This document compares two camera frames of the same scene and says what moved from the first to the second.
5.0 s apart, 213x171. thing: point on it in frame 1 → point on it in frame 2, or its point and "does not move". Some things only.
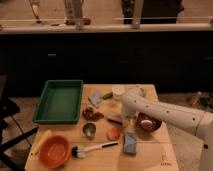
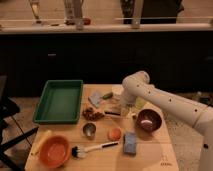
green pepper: x=108 y=95 does not move
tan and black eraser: x=116 y=119 → x=112 y=112
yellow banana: x=39 y=142 does not move
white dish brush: x=80 y=152 does not move
